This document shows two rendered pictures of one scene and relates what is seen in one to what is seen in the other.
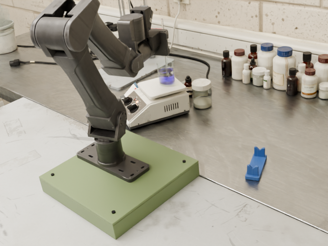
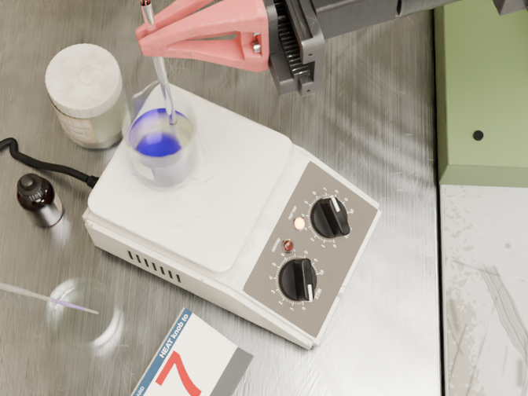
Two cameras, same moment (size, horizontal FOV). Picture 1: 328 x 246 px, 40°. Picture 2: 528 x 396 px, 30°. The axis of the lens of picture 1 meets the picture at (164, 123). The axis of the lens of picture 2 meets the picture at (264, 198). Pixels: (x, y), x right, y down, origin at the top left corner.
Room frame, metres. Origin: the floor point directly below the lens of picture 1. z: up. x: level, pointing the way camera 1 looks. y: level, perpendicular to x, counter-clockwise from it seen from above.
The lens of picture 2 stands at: (1.41, 0.23, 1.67)
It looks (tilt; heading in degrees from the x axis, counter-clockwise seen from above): 69 degrees down; 225
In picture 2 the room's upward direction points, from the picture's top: 1 degrees clockwise
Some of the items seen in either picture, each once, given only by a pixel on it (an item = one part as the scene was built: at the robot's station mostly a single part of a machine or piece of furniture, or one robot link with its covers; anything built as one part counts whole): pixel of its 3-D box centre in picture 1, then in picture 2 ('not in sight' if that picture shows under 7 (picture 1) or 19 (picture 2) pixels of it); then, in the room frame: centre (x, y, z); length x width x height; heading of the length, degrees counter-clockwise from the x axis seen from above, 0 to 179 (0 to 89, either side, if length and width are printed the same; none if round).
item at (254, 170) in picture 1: (256, 162); not in sight; (0.89, -0.21, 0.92); 0.10 x 0.03 x 0.04; 155
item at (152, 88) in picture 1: (161, 86); (192, 175); (1.26, -0.01, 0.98); 0.12 x 0.12 x 0.01; 19
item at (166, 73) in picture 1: (166, 72); (163, 138); (1.26, -0.03, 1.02); 0.06 x 0.05 x 0.08; 40
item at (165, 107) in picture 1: (154, 101); (224, 210); (1.25, 0.02, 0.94); 0.22 x 0.13 x 0.08; 109
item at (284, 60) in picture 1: (284, 67); not in sight; (1.33, -0.40, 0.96); 0.07 x 0.07 x 0.13
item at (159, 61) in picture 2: (165, 51); (163, 82); (1.25, -0.03, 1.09); 0.01 x 0.01 x 0.20
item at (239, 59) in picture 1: (239, 64); not in sight; (1.43, -0.28, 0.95); 0.06 x 0.06 x 0.10
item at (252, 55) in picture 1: (253, 58); not in sight; (1.47, -0.34, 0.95); 0.04 x 0.04 x 0.10
